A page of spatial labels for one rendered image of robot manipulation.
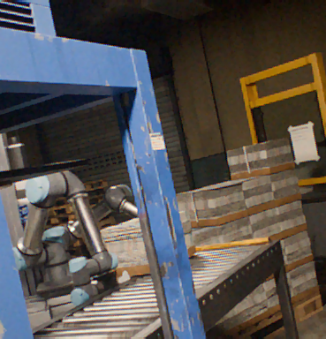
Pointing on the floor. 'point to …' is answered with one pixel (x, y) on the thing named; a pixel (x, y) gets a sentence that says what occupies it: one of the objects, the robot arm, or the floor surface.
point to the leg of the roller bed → (285, 303)
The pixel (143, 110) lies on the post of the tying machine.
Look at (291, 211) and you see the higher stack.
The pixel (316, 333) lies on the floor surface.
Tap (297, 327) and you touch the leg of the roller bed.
